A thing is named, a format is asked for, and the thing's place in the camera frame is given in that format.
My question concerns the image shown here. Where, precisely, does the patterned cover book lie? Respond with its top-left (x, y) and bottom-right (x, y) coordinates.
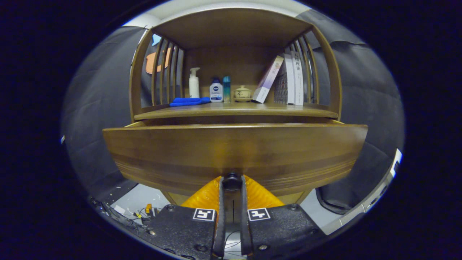
top-left (273, 53), bottom-right (296, 105)

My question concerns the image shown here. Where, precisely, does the white book black lettering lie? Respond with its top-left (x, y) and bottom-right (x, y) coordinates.
top-left (291, 51), bottom-right (304, 106)

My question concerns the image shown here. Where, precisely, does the black drawer knob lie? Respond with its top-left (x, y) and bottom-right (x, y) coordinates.
top-left (222, 173), bottom-right (243, 191)

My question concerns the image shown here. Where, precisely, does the white device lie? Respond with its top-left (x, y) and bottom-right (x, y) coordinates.
top-left (321, 149), bottom-right (403, 235)

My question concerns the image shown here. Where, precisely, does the white blue-capped lotion bottle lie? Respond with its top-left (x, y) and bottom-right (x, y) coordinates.
top-left (209, 77), bottom-right (224, 103)

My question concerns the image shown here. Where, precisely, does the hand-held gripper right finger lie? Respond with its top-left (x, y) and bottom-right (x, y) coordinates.
top-left (239, 175), bottom-right (322, 257)

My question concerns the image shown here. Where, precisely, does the wooden cabinet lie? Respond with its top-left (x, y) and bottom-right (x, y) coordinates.
top-left (129, 7), bottom-right (343, 213)

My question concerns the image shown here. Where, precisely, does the blue folded cloth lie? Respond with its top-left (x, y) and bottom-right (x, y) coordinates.
top-left (169, 96), bottom-right (211, 107)

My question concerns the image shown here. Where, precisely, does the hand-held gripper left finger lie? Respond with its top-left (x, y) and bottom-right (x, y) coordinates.
top-left (144, 175), bottom-right (227, 260)

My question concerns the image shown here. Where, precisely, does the purple white leaning book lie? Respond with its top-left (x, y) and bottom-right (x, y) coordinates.
top-left (252, 55), bottom-right (284, 104)

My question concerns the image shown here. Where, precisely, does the white pump bottle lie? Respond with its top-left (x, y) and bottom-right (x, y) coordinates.
top-left (189, 67), bottom-right (200, 99)

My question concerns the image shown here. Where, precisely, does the wooden drawer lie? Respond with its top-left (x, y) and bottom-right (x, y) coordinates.
top-left (102, 120), bottom-right (369, 206)

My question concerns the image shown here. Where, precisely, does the wooden countertop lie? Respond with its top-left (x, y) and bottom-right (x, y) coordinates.
top-left (134, 102), bottom-right (340, 120)

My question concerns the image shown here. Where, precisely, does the beige lidded teacup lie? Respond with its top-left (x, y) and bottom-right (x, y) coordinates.
top-left (234, 85), bottom-right (252, 103)

